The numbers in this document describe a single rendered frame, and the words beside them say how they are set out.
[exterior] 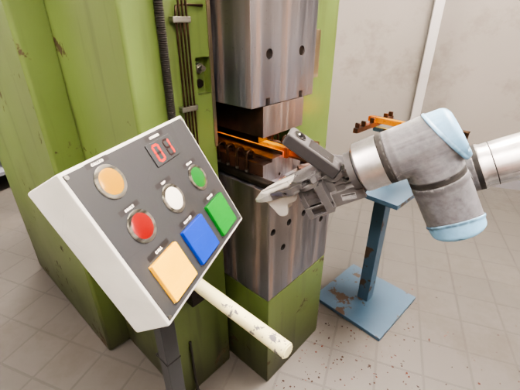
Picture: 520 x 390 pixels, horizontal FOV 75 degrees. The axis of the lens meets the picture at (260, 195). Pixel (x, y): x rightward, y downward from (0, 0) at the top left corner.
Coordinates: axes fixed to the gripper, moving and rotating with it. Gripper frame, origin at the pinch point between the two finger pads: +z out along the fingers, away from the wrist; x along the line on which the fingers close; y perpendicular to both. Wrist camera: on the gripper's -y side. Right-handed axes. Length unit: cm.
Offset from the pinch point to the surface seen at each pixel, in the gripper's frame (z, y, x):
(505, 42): -110, 45, 280
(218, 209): 10.2, -0.6, -0.7
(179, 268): 10.2, 0.9, -19.5
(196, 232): 10.2, -1.0, -10.7
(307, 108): 4, -2, 80
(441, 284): -12, 130, 119
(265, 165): 12.8, 3.1, 36.1
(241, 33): -1.5, -32.3, 32.0
